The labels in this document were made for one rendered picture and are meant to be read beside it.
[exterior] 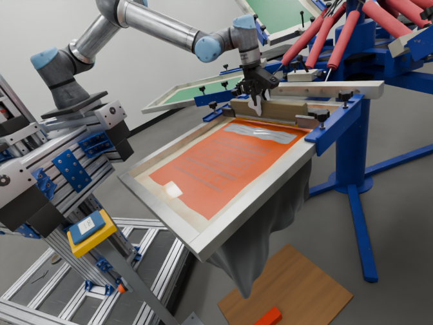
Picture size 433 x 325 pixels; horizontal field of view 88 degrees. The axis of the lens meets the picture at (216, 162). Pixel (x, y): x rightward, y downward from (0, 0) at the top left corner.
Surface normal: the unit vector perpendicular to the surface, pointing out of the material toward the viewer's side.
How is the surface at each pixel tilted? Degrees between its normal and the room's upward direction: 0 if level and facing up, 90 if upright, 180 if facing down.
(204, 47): 90
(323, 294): 0
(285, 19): 32
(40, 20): 90
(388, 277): 0
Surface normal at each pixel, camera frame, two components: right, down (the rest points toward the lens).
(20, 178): 0.92, -0.07
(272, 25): -0.14, -0.43
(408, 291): -0.28, -0.81
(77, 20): 0.63, 0.25
